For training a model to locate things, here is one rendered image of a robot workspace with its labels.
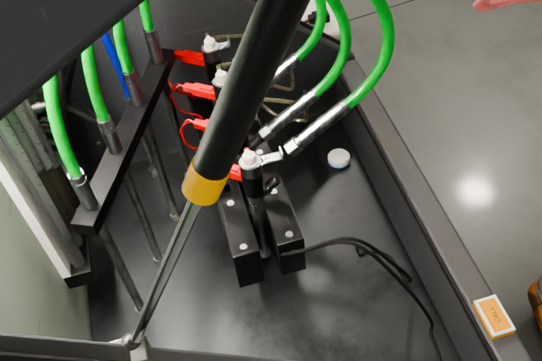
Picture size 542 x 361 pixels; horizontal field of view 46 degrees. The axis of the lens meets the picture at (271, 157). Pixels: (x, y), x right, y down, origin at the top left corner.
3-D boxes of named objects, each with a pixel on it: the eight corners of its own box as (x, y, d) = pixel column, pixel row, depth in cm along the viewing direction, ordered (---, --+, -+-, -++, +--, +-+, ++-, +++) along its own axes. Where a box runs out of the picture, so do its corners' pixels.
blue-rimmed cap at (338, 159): (353, 166, 112) (353, 160, 111) (331, 172, 112) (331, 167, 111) (345, 151, 115) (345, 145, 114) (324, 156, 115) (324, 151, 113)
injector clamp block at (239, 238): (308, 293, 97) (304, 237, 85) (245, 312, 95) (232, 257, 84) (252, 139, 119) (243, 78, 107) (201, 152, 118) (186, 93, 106)
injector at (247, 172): (290, 254, 94) (280, 162, 78) (258, 263, 93) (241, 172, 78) (285, 239, 96) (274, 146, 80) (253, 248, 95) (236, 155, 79)
